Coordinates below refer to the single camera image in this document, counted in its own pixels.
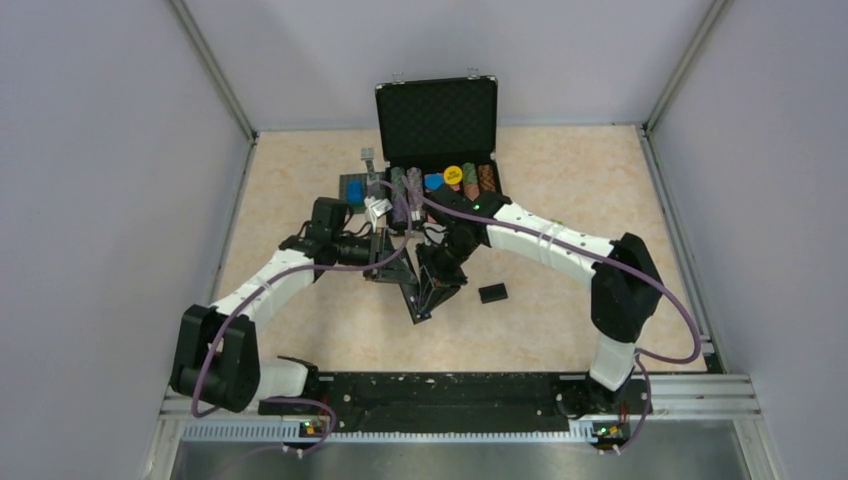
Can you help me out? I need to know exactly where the black remote control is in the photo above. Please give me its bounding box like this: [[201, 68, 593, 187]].
[[399, 283, 434, 324]]

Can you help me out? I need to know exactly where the green purple chip stack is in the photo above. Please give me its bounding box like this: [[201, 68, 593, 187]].
[[389, 167, 408, 229]]

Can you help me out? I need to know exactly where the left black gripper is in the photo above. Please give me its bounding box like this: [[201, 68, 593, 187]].
[[332, 227, 417, 286]]

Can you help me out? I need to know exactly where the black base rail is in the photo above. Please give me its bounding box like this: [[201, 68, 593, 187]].
[[258, 372, 653, 444]]

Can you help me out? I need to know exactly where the orange brown chip stack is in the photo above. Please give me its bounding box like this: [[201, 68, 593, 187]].
[[477, 164, 498, 193]]

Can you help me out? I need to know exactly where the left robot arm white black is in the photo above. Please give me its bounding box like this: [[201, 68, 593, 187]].
[[169, 197, 407, 417]]

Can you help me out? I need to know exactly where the blue lego brick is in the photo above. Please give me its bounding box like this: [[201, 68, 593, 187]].
[[345, 181, 365, 207]]

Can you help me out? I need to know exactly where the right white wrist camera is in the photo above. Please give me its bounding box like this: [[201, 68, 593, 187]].
[[421, 223, 447, 245]]

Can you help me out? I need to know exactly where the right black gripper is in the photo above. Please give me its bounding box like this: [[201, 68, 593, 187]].
[[418, 232, 481, 313]]

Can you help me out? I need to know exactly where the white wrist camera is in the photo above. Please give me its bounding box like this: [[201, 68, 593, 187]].
[[421, 223, 447, 245], [364, 196, 393, 233]]

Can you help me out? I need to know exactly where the grey lego baseplate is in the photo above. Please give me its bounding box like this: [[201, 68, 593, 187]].
[[338, 173, 387, 214]]

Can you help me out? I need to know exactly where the grey lego tower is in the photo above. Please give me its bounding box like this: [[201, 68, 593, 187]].
[[360, 147, 381, 197]]

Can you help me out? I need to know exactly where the yellow round chip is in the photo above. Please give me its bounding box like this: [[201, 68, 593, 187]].
[[442, 165, 463, 185]]

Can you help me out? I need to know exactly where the black poker chip case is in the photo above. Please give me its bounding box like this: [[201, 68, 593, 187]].
[[375, 75, 503, 193]]

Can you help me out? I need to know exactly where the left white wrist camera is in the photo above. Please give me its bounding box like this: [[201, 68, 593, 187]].
[[364, 196, 393, 233]]

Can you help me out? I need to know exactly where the green orange chip stack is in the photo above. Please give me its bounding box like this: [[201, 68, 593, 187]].
[[461, 162, 481, 201]]

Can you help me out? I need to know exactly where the black battery cover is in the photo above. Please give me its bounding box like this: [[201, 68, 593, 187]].
[[478, 283, 509, 304]]

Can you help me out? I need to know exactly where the blue round chip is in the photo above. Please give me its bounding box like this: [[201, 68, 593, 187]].
[[423, 174, 445, 192]]

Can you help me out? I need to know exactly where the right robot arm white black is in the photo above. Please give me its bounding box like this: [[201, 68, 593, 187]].
[[423, 187, 668, 412]]

